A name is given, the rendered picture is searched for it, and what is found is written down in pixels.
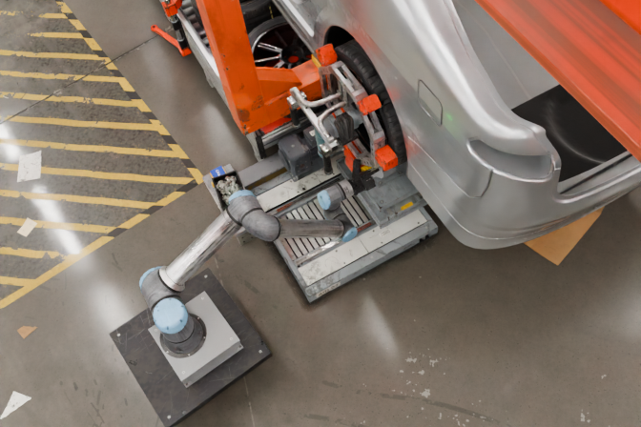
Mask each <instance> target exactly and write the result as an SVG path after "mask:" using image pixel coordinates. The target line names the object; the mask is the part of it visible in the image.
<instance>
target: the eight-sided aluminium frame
mask: <svg viewBox="0 0 641 427"><path fill-rule="evenodd" d="M318 69H319V70H318V73H319V76H320V87H321V96H322V99H323V98H326V97H328V96H331V95H333V94H335V86H334V78H333V74H334V75H335V76H336V78H337V79H338V80H339V81H340V82H341V84H342V86H343V87H344V88H345V89H346V90H347V92H348V93H349V95H350V96H351V97H352V99H353V101H354V103H355V104H356V107H357V109H358V111H359V114H360V116H361V118H362V122H363V124H364V126H365V128H366V130H367V132H368V135H369V139H370V151H371V153H370V152H368V151H367V149H366V148H365V147H364V145H363V144H362V142H361V141H360V140H359V138H358V139H356V140H354V143H355V144H356V146H357V147H358V148H359V150H360V151H361V152H362V153H359V152H358V151H357V149H356V148H355V146H354V145H353V144H352V142H350V143H348V144H346V145H347V147H348V148H349V149H350V151H351V152H352V153H353V154H354V155H355V157H356V158H357V159H360V161H361V164H362V165H365V166H368V167H372V168H378V167H379V166H380V164H379V163H378V162H377V161H376V159H375V150H377V149H379V148H381V147H383V146H385V135H384V132H383V129H382V126H381V124H380V122H379V120H378V117H377V115H376V114H375V111H373V112H371V113H370V114H369V115H370V118H371V120H372V122H373V124H374V127H375V130H373V129H372V126H371V124H370V122H369V119H368V117H367V115H365V116H363V115H362V112H361V110H360V108H359V106H358V104H357V103H358V102H359V101H360V100H362V99H364V98H365V97H367V96H368V94H367V92H366V90H365V89H364V87H363V86H362V85H361V84H360V83H359V81H358V80H357V79H356V78H355V76H354V75H353V74H352V73H351V71H350V70H349V69H348V68H347V67H346V66H345V64H344V63H343V62H342V61H341V60H340V61H337V62H335V63H333V64H331V65H329V66H327V67H319V68H318ZM341 72H342V73H343V74H344V75H345V76H346V78H348V79H349V80H350V81H351V83H352V84H353V86H354V88H355V89H356V90H355V91H354V89H353V88H352V87H351V86H350V84H349V83H348V82H347V81H346V79H345V78H344V77H343V75H342V74H341ZM325 75H327V83H328V89H327V85H326V77H325Z"/></svg>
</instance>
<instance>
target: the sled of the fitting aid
mask: <svg viewBox="0 0 641 427"><path fill-rule="evenodd" d="M344 158H345V156H344V157H342V158H340V159H338V160H336V162H337V168H338V170H339V171H340V172H341V174H342V176H343V177H344V178H345V179H346V180H348V179H350V180H351V179H352V173H351V171H350V170H349V169H348V167H347V166H346V164H345V163H344ZM357 197H358V198H359V200H360V201H361V202H362V204H363V206H364V207H365V208H366V209H367V210H368V212H369V213H370V215H371V216H372V217H373V219H374V220H375V222H376V223H377V224H378V226H379V227H380V229H382V228H384V227H386V226H388V225H390V224H391V223H393V222H395V221H397V220H399V219H401V218H403V217H404V216H406V215H408V214H411V213H413V212H415V211H416V210H418V209H420V208H421V207H423V206H425V205H427V202H426V201H425V200H424V198H423V197H422V196H421V194H420V193H419V192H417V193H414V194H413V195H411V196H409V197H408V198H406V199H404V200H402V201H400V202H399V203H397V204H395V205H393V206H391V207H389V208H387V209H385V210H384V211H382V212H380V211H379V210H378V208H377V207H376V205H375V204H374V203H373V201H372V200H371V199H370V197H369V196H368V194H367V193H366V192H365V191H362V192H360V193H358V195H357Z"/></svg>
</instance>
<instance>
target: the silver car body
mask: <svg viewBox="0 0 641 427"><path fill-rule="evenodd" d="M272 1H273V3H274V4H275V6H276V7H277V8H278V10H279V12H280V13H281V14H282V16H283V17H284V18H285V20H286V21H287V22H288V24H289V25H290V26H291V27H292V29H293V30H294V31H295V33H296V34H297V35H298V37H299V38H300V39H301V41H302V42H303V43H304V45H305V46H306V47H307V48H308V50H310V51H311V53H312V54H313V55H314V57H315V58H316V59H317V60H318V62H319V63H321V62H320V60H319V58H318V56H317V55H316V52H315V50H316V49H318V48H321V44H322V36H323V32H324V30H325V28H326V27H327V26H328V25H330V24H336V25H339V26H341V27H343V28H344V29H346V30H347V31H348V32H349V33H351V34H352V35H353V36H354V38H355V39H356V40H357V41H358V42H359V43H360V45H361V46H362V48H363V49H364V50H365V52H366V53H367V55H368V56H369V58H370V59H371V61H372V63H373V64H374V66H375V68H376V69H377V71H378V73H379V75H380V77H381V79H382V81H383V83H384V85H385V87H386V89H387V91H388V93H389V96H390V98H391V100H392V103H393V105H394V108H395V111H396V113H397V115H398V118H399V121H400V124H401V128H402V131H403V138H404V142H405V146H406V152H407V162H408V170H407V177H408V179H409V180H410V181H411V183H412V184H413V185H414V186H415V188H416V189H417V190H418V192H419V193H420V194H421V196H422V197H423V198H424V200H425V201H426V202H427V204H428V205H429V206H430V207H431V209H432V210H433V211H434V213H435V214H436V215H437V216H438V217H439V218H440V219H441V221H442V222H443V223H444V225H445V226H446V227H447V229H448V230H449V231H450V232H451V234H452V235H453V236H454V237H455V238H456V239H457V240H458V241H460V242H461V243H463V244H464V245H466V246H468V247H471V248H474V249H481V250H491V249H500V248H505V247H509V246H514V245H518V244H521V243H524V242H527V241H530V240H532V239H535V238H538V237H540V236H543V235H545V234H549V233H551V232H554V231H556V230H558V229H560V228H563V227H565V226H567V225H568V224H570V223H572V222H574V221H576V220H578V219H580V218H582V217H584V216H586V215H588V214H591V213H593V212H595V211H596V210H598V209H600V208H602V207H604V206H606V205H608V204H609V203H611V202H612V201H614V200H616V199H617V198H619V197H621V196H623V195H625V194H626V193H629V192H631V191H632V190H634V189H636V188H638V187H639V186H641V163H640V162H639V161H638V160H637V159H636V158H635V157H634V156H633V155H632V154H631V153H630V152H629V151H628V150H627V149H626V148H625V147H624V146H623V145H622V144H621V143H620V142H619V141H618V140H617V139H616V138H615V137H614V136H613V135H612V134H610V133H609V132H608V131H607V130H606V129H605V128H604V127H603V126H602V125H601V124H600V123H599V122H598V121H597V120H596V119H595V118H594V117H593V116H592V115H591V114H590V113H589V112H588V111H587V110H586V109H585V108H584V107H583V106H582V105H581V104H580V103H579V102H578V101H577V100H576V99H575V98H574V97H573V96H572V95H571V94H570V93H569V92H568V91H567V90H566V89H565V88H563V87H562V86H561V85H560V84H559V83H558V82H557V81H556V80H555V79H554V78H553V77H552V76H551V75H550V74H549V73H548V72H547V71H546V70H545V69H544V68H543V67H542V66H541V65H540V64H539V63H538V62H537V61H536V60H535V59H534V58H533V57H532V56H531V55H530V54H529V53H528V52H527V51H526V50H525V49H524V48H523V47H522V46H521V45H520V44H519V43H518V42H516V41H515V40H514V39H513V38H512V37H511V36H510V35H509V34H508V33H507V32H506V31H505V30H504V29H503V28H502V27H501V26H500V25H499V24H498V23H497V22H496V21H495V20H494V19H493V18H492V17H491V16H490V15H489V14H488V13H487V12H486V11H485V10H484V9H483V8H482V7H481V6H480V5H479V4H478V3H477V2H476V1H475V0H272Z"/></svg>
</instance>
